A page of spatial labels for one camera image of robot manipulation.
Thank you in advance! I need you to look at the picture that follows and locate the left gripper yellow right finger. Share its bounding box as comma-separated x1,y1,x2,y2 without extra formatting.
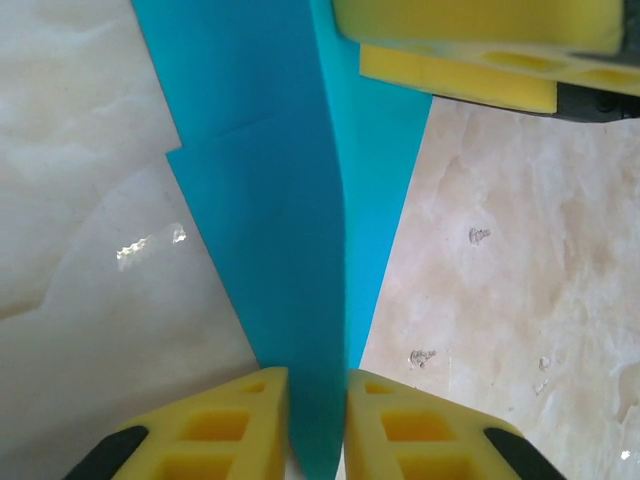
344,368,570,480

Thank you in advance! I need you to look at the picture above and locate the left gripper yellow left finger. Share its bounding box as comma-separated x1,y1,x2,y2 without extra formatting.
62,366,292,480

